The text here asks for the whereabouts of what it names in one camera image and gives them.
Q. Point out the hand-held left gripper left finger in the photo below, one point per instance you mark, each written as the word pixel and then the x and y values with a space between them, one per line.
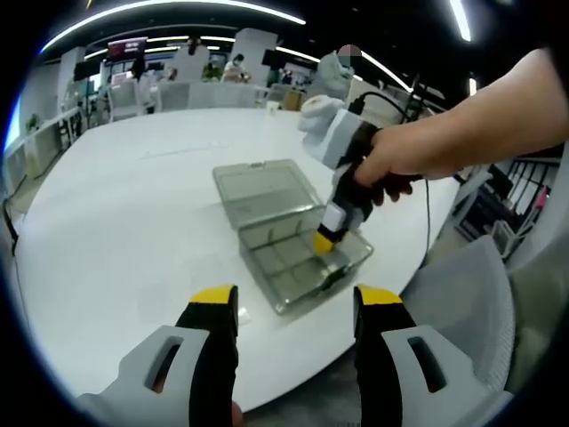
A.
pixel 211 356

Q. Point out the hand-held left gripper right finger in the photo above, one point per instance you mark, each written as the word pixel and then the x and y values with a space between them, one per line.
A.
pixel 373 356

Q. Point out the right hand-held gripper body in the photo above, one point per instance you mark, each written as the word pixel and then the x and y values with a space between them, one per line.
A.
pixel 331 135

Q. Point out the clear grey guide fixture box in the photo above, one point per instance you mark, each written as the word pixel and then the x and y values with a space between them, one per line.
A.
pixel 262 187

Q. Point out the person's left hand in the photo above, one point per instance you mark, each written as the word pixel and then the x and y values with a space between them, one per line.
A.
pixel 237 416

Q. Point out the person's right hand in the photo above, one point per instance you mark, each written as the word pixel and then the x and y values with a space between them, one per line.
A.
pixel 404 151

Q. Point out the brown cardboard box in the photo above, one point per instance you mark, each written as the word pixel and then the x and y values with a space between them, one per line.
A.
pixel 291 100

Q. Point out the small white box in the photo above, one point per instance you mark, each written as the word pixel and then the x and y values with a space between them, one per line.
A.
pixel 272 108

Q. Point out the black monitor on stand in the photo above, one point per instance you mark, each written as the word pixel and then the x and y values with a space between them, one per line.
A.
pixel 271 57

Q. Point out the small green potted plant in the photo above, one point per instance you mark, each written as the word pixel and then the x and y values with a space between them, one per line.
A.
pixel 212 71
pixel 32 121

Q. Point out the black metal rack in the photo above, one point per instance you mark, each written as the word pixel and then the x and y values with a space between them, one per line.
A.
pixel 529 195

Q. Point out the ceiling light strips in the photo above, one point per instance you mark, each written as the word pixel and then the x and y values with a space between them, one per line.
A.
pixel 462 22

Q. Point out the white shelf unit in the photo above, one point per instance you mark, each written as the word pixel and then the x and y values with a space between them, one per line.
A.
pixel 40 142

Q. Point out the red wall display screen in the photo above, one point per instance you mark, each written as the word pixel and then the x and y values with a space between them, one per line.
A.
pixel 126 46

